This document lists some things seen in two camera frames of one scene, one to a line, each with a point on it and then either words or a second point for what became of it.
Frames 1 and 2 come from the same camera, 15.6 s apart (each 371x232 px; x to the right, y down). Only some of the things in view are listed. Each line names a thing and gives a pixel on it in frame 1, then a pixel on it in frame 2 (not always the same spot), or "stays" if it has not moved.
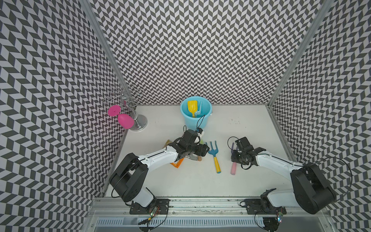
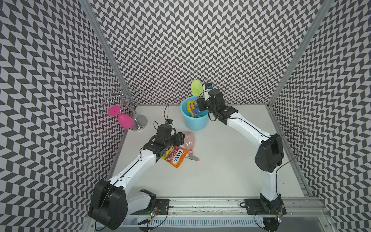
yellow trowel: [192, 107] stays
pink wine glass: [125, 121] stays
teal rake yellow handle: [214, 152] to [198, 112]
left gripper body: [198, 150] to [175, 140]
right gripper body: [238, 157] to [206, 105]
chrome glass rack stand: [128, 94] stays
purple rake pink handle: [234, 166] to [194, 111]
